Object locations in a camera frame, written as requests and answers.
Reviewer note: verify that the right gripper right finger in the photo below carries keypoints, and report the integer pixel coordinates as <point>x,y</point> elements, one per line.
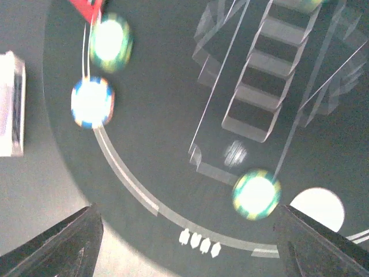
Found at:
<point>308,248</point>

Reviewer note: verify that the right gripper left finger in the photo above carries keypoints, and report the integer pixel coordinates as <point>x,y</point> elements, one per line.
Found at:
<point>69,248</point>

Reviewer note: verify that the white dealer button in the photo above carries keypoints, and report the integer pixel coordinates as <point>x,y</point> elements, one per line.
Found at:
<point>322,205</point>

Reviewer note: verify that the green chips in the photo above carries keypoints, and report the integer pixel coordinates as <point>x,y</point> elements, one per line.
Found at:
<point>110,42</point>
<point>256,194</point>

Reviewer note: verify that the blue chips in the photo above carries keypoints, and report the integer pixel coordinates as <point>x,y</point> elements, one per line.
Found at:
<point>92,102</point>

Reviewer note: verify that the red triangular all-in button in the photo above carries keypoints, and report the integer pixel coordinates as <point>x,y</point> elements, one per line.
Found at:
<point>91,12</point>

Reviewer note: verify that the round black poker mat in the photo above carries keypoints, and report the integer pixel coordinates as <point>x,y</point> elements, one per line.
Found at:
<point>212,90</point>

